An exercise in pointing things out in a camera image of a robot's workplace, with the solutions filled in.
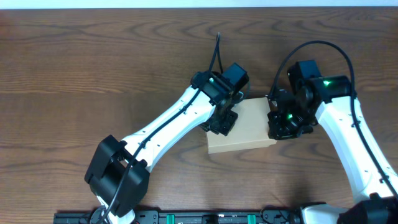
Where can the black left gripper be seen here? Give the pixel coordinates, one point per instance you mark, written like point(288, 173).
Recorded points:
point(222, 123)

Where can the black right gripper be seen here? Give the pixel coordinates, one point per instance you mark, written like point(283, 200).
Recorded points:
point(280, 128)

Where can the cardboard box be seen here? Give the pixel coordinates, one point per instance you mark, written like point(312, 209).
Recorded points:
point(250, 130)

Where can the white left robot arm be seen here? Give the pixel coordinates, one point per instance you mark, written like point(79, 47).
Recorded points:
point(119, 171)

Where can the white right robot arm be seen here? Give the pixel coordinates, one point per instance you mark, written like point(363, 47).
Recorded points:
point(332, 102)

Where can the black mounting rail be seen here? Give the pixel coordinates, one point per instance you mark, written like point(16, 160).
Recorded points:
point(274, 216)

